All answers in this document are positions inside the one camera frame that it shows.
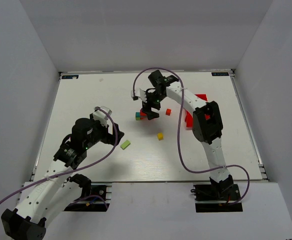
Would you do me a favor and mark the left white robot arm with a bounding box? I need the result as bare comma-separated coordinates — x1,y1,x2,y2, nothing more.
1,115,124,240

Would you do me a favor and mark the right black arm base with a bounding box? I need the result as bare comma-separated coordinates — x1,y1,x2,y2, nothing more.
190,184,243,213

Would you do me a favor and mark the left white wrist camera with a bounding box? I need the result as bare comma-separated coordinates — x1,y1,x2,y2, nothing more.
92,106,112,127

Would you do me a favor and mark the light green flat block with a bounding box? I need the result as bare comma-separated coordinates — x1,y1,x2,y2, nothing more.
120,140,131,150

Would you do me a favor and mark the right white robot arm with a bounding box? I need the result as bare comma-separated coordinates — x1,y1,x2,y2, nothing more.
131,68,234,199

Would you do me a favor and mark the teal long wood block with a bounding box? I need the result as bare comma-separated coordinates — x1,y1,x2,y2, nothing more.
135,112,141,118

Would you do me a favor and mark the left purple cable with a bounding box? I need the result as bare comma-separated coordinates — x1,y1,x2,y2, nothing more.
0,106,119,235

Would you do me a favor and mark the left table logo sticker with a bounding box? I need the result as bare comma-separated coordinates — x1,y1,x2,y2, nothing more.
61,75,79,80

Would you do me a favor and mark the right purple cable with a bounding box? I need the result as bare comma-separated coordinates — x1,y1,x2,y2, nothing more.
130,67,250,206

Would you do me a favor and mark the right table logo sticker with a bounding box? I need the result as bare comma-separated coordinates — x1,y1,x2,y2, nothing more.
211,72,229,77

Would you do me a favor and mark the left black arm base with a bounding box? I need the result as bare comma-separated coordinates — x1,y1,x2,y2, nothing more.
64,183,112,213

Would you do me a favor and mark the purple cable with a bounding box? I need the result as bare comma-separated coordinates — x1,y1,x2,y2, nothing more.
130,67,250,206
0,106,119,235

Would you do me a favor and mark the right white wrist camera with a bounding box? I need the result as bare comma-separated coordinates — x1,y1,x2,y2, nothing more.
131,88,147,103

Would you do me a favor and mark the table logo sticker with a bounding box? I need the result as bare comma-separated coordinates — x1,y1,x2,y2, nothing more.
61,75,79,80
211,72,229,77

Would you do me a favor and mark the small red cube block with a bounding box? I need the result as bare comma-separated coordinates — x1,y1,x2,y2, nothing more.
165,108,172,116

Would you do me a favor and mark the yellow cube wood block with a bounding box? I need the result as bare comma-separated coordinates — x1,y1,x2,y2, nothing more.
157,133,164,141

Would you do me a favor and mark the red plastic bin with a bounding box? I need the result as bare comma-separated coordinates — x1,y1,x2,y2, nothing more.
184,93,208,130

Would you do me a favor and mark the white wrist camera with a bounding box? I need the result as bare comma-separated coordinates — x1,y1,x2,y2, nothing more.
92,106,112,127
131,88,147,103

